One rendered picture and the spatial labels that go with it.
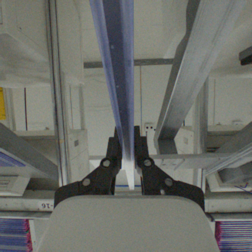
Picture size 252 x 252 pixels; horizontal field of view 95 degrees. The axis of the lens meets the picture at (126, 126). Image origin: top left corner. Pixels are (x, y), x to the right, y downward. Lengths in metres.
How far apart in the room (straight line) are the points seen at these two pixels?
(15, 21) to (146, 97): 1.74
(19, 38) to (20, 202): 0.76
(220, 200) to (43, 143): 1.02
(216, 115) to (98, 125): 1.99
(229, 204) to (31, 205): 0.99
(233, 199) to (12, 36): 1.12
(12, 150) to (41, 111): 2.06
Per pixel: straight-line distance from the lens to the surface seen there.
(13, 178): 0.86
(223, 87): 2.56
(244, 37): 0.70
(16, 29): 0.65
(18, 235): 0.99
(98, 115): 2.10
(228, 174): 0.68
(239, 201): 0.85
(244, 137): 0.53
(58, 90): 0.69
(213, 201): 0.79
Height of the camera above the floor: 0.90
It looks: 5 degrees up
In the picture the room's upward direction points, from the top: 178 degrees clockwise
